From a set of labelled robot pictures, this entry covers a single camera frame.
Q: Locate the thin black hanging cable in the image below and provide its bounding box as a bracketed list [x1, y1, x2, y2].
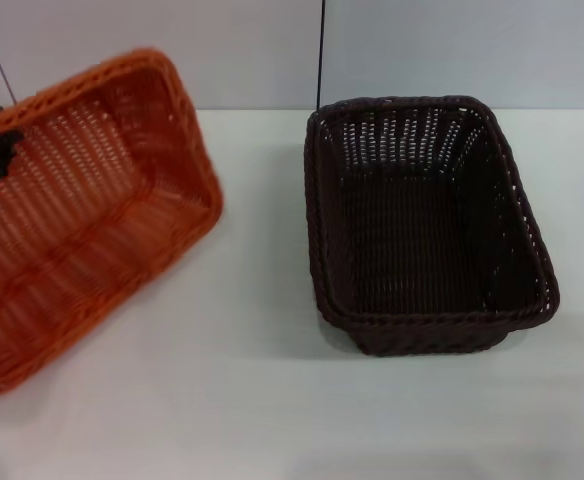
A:
[314, 0, 325, 109]

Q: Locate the dark brown woven basket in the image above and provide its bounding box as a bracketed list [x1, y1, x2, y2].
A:
[303, 94, 562, 357]

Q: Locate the orange woven plastic basket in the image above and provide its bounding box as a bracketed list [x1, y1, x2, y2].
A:
[0, 47, 224, 399]

